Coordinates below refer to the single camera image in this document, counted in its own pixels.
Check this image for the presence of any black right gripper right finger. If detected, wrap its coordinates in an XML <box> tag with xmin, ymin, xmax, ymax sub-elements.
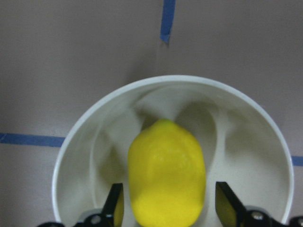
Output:
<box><xmin>215</xmin><ymin>182</ymin><xmax>277</xmax><ymax>227</ymax></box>

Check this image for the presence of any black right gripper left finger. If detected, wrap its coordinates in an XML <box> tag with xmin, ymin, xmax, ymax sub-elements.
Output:
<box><xmin>75</xmin><ymin>183</ymin><xmax>124</xmax><ymax>227</ymax></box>

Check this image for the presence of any cream ceramic bowl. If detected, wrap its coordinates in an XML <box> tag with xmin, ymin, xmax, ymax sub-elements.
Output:
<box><xmin>52</xmin><ymin>75</ymin><xmax>294</xmax><ymax>227</ymax></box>

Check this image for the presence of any yellow lemon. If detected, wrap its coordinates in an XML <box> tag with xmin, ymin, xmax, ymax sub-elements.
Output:
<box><xmin>128</xmin><ymin>119</ymin><xmax>206</xmax><ymax>227</ymax></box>

